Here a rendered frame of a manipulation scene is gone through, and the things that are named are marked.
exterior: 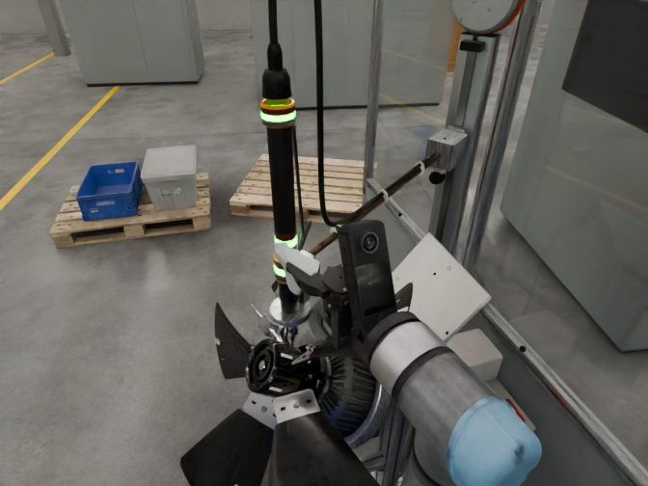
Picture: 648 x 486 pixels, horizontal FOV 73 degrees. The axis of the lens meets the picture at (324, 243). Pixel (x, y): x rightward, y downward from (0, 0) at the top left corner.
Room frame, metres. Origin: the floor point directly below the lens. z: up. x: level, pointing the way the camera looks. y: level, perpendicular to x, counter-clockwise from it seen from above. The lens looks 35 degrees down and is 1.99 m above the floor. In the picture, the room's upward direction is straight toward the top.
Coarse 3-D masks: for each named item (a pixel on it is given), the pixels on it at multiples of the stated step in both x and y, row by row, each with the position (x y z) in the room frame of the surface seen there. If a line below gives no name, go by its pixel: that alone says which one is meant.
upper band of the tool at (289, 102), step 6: (264, 102) 0.57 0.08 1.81; (270, 102) 0.57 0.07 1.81; (276, 102) 0.58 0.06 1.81; (282, 102) 0.58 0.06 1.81; (288, 102) 0.57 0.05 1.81; (294, 102) 0.55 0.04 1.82; (270, 108) 0.53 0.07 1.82; (276, 108) 0.53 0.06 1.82; (282, 108) 0.53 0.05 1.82; (264, 114) 0.54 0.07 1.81; (288, 114) 0.54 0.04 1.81; (264, 120) 0.54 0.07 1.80; (288, 120) 0.54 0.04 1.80; (288, 126) 0.54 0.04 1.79
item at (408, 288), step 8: (408, 288) 0.67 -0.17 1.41; (400, 296) 0.65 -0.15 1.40; (408, 296) 0.63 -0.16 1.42; (400, 304) 0.62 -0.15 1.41; (408, 304) 0.60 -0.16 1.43; (320, 344) 0.64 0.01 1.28; (328, 344) 0.60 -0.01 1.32; (312, 352) 0.60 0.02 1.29; (320, 352) 0.58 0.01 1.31; (328, 352) 0.57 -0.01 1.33; (336, 352) 0.56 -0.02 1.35; (344, 352) 0.54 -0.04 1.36; (352, 352) 0.53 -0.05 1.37
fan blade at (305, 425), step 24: (288, 432) 0.49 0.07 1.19; (312, 432) 0.49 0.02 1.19; (336, 432) 0.49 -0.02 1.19; (288, 456) 0.44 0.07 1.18; (312, 456) 0.44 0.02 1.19; (336, 456) 0.44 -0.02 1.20; (288, 480) 0.40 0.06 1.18; (312, 480) 0.40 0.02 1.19; (336, 480) 0.39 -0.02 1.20; (360, 480) 0.39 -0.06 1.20
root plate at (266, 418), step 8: (248, 400) 0.61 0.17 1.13; (256, 400) 0.61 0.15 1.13; (264, 400) 0.61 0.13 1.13; (248, 408) 0.60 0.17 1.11; (256, 408) 0.60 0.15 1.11; (272, 408) 0.60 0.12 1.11; (256, 416) 0.59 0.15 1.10; (264, 416) 0.59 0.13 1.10; (272, 416) 0.59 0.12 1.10; (272, 424) 0.57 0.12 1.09
